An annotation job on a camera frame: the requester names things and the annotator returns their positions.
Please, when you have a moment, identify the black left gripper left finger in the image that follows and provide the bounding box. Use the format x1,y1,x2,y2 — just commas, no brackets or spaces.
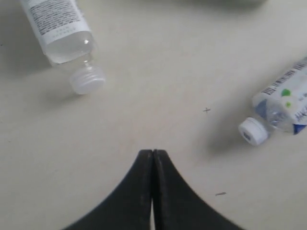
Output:
66,149,154,230

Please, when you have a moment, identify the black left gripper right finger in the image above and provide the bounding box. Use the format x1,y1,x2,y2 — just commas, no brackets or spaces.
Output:
152,149,242,230

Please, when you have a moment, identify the jasmine tea clear bottle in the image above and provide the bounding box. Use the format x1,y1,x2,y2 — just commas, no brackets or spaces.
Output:
238,57,307,146

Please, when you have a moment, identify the clear bottle white text label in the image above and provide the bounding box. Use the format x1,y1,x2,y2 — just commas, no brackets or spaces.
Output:
20,0,105,95

